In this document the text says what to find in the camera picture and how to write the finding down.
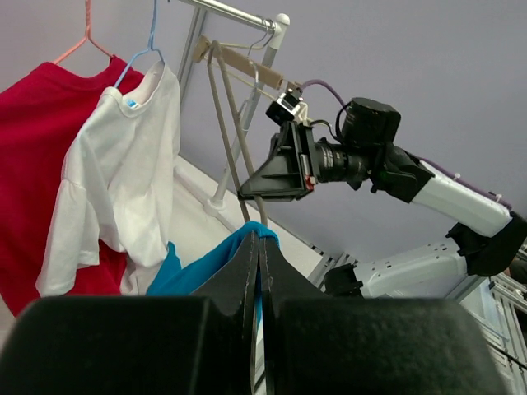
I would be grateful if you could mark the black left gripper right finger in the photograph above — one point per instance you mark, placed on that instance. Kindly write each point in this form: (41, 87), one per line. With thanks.
(320, 344)

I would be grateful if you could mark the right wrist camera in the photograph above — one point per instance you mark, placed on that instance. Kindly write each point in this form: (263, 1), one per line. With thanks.
(289, 106)

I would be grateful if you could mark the wooden hanger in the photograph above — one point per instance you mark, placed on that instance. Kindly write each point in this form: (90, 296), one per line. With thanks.
(244, 65)

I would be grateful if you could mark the silver white clothes rack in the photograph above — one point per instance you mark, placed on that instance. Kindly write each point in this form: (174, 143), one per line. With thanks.
(262, 51)

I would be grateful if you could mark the pink hanger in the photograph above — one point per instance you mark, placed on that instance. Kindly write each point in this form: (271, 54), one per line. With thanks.
(86, 38)

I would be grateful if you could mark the red t shirt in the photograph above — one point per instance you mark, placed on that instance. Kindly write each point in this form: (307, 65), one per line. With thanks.
(40, 116)

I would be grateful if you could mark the white t shirt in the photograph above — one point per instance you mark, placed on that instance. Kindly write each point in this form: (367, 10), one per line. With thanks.
(116, 185)

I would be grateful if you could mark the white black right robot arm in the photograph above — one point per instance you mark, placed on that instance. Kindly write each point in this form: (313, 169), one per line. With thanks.
(483, 242)

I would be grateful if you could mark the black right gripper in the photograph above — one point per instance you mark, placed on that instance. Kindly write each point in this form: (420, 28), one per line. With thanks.
(294, 153)

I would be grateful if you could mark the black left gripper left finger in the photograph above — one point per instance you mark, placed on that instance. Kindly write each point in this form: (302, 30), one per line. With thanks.
(203, 343)

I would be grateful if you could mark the light blue hanger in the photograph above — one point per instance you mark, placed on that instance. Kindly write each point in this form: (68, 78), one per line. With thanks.
(150, 48)

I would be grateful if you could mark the blue t shirt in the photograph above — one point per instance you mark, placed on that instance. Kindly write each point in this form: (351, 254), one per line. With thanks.
(174, 279)

